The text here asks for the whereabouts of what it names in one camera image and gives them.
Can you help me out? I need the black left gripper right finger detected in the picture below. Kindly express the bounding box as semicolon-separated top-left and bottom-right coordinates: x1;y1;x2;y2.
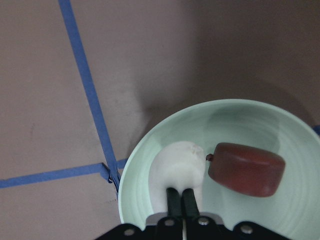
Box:
181;188;200;218

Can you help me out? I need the mint green bowl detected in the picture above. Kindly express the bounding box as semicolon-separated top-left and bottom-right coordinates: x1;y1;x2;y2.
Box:
118;99;320;240

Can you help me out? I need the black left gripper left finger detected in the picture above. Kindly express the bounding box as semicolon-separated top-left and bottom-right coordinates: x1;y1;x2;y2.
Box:
166;187;182;218

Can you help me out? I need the brown steamed bun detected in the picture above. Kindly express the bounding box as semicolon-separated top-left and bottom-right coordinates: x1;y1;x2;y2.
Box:
206;142;286;198

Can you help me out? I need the white steamed bun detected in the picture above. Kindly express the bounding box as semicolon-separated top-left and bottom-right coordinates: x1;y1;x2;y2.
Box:
148;141;206;213

